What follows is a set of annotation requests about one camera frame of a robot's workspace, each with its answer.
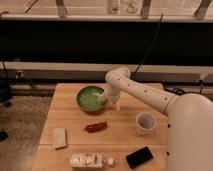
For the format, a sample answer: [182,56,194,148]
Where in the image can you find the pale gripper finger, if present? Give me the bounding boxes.
[115,101,121,112]
[93,93,107,101]

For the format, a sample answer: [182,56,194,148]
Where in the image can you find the green ceramic bowl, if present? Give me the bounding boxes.
[77,86,107,112]

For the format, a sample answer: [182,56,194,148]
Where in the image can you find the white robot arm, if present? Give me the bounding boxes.
[104,66,213,171]

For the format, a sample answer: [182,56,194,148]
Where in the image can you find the white paper cup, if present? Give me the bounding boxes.
[135,112,157,136]

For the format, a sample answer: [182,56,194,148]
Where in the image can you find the red chili pepper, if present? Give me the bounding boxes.
[85,122,107,133]

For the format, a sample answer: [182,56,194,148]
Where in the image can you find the black smartphone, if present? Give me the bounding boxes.
[126,147,153,169]

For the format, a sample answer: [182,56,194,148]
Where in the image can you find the white sponge block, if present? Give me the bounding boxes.
[53,128,67,149]

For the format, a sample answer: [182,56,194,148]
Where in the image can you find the clear plastic water bottle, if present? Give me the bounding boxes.
[70,153,114,168]

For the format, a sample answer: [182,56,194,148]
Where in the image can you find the black chair base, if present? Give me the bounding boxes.
[0,79,12,141]

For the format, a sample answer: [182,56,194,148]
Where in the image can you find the black floor cable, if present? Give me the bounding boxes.
[165,86,188,96]

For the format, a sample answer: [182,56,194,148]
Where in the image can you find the black hanging cable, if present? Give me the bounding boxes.
[130,13,165,79]

